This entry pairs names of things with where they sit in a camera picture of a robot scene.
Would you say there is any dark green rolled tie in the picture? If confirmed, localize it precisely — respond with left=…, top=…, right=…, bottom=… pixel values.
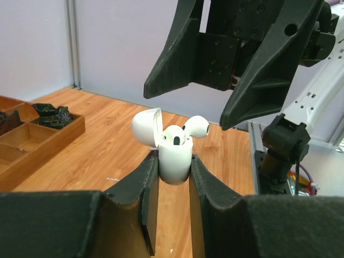
left=31, top=103, right=74, bottom=130

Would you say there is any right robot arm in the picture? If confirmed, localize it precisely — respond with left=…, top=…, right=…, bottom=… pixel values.
left=144, top=1, right=343, bottom=194

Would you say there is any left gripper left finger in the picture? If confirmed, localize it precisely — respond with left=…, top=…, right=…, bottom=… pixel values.
left=1, top=150, right=159, bottom=257

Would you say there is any white earbud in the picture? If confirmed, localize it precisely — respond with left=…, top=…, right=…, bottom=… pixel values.
left=163, top=125, right=185, bottom=145
left=182, top=116, right=210, bottom=139

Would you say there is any wooden compartment tray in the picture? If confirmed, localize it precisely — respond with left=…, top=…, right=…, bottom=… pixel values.
left=1, top=96, right=85, bottom=191

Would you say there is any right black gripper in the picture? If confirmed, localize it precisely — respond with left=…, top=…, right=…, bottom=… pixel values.
left=144, top=0, right=325, bottom=130

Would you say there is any white earbud case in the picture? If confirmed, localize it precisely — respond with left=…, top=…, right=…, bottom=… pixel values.
left=131, top=108, right=193, bottom=185

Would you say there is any brown rolled belt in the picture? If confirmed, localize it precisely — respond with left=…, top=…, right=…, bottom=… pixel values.
left=0, top=110, right=23, bottom=135

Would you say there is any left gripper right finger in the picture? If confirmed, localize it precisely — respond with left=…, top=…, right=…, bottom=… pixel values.
left=189, top=155, right=343, bottom=257

